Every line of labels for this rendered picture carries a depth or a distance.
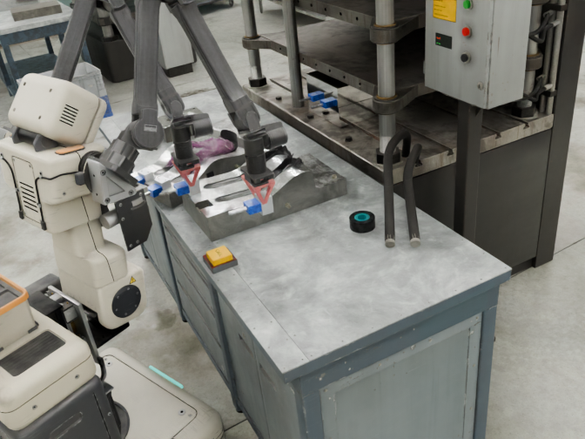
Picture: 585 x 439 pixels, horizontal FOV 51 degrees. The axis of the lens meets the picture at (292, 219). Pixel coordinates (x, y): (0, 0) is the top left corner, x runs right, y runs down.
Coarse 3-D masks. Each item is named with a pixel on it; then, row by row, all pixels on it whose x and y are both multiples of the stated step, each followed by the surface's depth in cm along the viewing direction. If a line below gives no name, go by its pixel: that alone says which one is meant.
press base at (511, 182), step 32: (480, 160) 246; (512, 160) 255; (544, 160) 265; (416, 192) 237; (448, 192) 245; (480, 192) 254; (512, 192) 263; (448, 224) 253; (480, 224) 262; (512, 224) 272; (512, 256) 282
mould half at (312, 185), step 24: (288, 168) 202; (312, 168) 217; (216, 192) 202; (288, 192) 199; (312, 192) 203; (336, 192) 208; (192, 216) 205; (216, 216) 190; (240, 216) 194; (264, 216) 198
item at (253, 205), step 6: (264, 192) 183; (258, 198) 182; (264, 198) 180; (270, 198) 181; (246, 204) 181; (252, 204) 181; (258, 204) 180; (270, 204) 182; (234, 210) 180; (240, 210) 180; (246, 210) 182; (252, 210) 180; (258, 210) 181; (264, 210) 182; (270, 210) 183
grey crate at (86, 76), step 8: (80, 64) 534; (88, 64) 528; (48, 72) 521; (80, 72) 536; (88, 72) 536; (96, 72) 507; (72, 80) 498; (80, 80) 502; (88, 80) 506; (96, 80) 509; (88, 88) 508; (96, 88) 512; (104, 88) 517
